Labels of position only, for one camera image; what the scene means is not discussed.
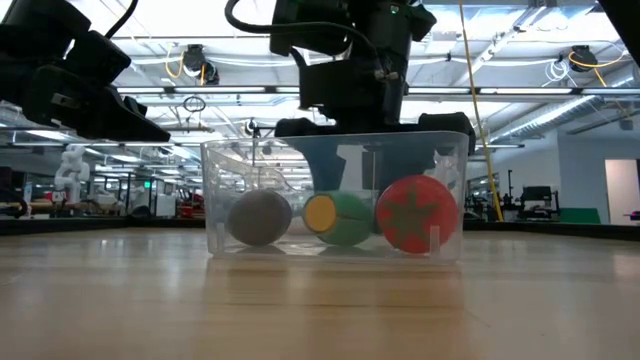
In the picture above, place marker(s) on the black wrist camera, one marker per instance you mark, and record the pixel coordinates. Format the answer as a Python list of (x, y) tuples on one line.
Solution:
[(100, 57), (340, 82)]

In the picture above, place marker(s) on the white square pillar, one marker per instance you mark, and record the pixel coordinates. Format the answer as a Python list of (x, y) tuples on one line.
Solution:
[(351, 167)]

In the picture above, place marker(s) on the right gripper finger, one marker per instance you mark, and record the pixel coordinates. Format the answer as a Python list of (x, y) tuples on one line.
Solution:
[(310, 155), (400, 160)]

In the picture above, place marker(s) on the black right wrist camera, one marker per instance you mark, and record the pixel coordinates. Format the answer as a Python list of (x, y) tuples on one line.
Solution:
[(340, 82)]

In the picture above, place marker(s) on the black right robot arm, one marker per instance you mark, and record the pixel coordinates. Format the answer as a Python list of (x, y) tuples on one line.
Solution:
[(350, 20)]

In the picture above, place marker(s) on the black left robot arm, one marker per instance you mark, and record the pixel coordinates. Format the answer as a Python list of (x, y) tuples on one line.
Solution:
[(40, 20)]

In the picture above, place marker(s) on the red toy tomato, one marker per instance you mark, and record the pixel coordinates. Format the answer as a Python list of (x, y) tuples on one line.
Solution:
[(417, 215)]

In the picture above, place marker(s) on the white door panel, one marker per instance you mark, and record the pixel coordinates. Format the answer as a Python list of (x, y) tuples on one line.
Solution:
[(622, 192)]

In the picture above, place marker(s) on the green toy corn cob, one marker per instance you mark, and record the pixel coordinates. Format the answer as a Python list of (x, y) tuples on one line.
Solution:
[(345, 220)]

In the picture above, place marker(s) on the black machine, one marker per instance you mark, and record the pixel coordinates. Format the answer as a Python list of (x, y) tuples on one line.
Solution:
[(539, 200)]

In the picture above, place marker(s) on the clear plastic tupperware container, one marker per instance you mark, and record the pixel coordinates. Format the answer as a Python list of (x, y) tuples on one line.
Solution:
[(220, 165)]

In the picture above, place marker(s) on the green board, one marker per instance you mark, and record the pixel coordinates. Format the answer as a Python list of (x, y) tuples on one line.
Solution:
[(580, 216)]

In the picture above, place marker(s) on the black aluminium rig frame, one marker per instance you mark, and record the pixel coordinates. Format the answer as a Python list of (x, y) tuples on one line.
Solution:
[(550, 231)]

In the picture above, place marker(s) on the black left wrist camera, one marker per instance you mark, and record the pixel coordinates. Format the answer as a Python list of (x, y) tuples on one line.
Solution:
[(100, 57)]

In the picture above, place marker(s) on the brown toy kiwi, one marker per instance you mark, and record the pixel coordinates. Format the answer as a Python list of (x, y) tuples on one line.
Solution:
[(260, 217)]

